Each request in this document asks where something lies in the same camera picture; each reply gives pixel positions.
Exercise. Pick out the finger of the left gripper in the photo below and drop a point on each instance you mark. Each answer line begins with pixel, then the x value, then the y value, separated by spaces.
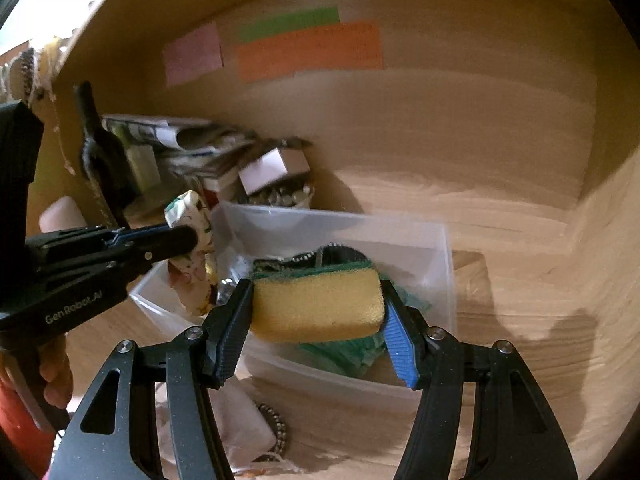
pixel 117 264
pixel 99 236

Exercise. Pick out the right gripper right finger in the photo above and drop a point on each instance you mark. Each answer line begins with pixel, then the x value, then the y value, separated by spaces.
pixel 515 434

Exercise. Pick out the floral patterned cloth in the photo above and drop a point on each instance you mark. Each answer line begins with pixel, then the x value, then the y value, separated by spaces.
pixel 190 276

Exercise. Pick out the white drawstring pouch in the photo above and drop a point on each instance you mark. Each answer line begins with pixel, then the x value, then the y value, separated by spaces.
pixel 244 433

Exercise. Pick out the green knitted cloth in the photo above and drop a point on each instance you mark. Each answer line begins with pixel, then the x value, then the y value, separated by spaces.
pixel 350 354

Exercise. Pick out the yellow green sponge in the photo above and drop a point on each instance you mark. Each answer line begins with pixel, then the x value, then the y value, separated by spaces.
pixel 276 304

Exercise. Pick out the black cap with chains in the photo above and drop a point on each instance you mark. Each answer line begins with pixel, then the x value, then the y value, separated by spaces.
pixel 328 255

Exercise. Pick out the person's left hand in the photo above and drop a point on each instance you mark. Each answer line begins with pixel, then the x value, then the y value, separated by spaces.
pixel 53 367

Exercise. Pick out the pink mug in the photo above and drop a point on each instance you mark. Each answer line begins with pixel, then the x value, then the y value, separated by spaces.
pixel 63 214

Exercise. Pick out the dark wine bottle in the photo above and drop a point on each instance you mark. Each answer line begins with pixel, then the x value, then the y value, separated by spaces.
pixel 104 160

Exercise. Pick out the stack of newspapers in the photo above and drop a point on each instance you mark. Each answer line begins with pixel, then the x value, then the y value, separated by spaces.
pixel 183 145

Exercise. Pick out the braided headband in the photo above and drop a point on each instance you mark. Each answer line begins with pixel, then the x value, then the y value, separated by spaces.
pixel 20 81

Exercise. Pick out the small white card box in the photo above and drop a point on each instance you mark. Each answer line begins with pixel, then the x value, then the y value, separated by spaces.
pixel 272 167

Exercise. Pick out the bowl of pebbles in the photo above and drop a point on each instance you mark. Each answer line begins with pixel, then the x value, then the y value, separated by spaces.
pixel 283 196

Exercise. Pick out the pink sticky note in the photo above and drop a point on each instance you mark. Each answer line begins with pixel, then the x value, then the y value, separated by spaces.
pixel 193 55

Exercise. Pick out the green sticky note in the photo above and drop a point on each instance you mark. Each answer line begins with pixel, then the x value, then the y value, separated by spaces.
pixel 289 22

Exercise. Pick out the orange sticky note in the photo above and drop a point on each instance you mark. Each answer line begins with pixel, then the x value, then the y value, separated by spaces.
pixel 341 46

